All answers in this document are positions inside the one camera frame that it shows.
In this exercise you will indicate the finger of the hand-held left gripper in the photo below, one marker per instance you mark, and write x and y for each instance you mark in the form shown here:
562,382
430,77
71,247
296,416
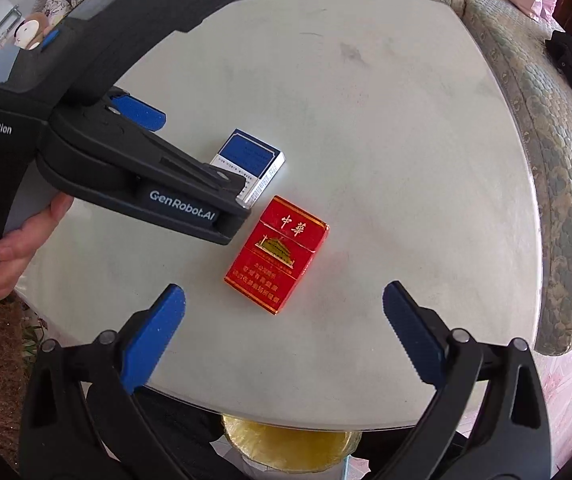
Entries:
176,190
138,110

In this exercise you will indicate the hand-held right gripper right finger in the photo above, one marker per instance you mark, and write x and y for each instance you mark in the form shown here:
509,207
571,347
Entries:
413,332

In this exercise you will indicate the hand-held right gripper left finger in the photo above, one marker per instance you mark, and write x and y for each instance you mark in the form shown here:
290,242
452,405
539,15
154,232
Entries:
153,335

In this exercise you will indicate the blue white cigarette pack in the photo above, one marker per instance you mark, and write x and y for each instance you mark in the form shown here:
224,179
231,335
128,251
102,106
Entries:
251,155

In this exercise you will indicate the red cigarette pack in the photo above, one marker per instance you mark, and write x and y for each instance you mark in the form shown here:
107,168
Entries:
276,260

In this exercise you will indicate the trash bin with yellow liner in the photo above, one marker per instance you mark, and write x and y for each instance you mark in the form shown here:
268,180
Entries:
286,442

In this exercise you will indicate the person's left hand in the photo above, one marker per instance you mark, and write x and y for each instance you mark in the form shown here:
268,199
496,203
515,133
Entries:
21,245

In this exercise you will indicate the small round figurine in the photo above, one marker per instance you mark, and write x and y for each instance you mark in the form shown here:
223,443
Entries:
28,30

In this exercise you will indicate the person's black clothing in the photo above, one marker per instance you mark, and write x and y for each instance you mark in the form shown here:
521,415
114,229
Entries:
181,437

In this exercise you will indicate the pebble patterned sofa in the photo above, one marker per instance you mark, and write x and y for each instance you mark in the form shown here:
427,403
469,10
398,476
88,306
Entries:
566,185

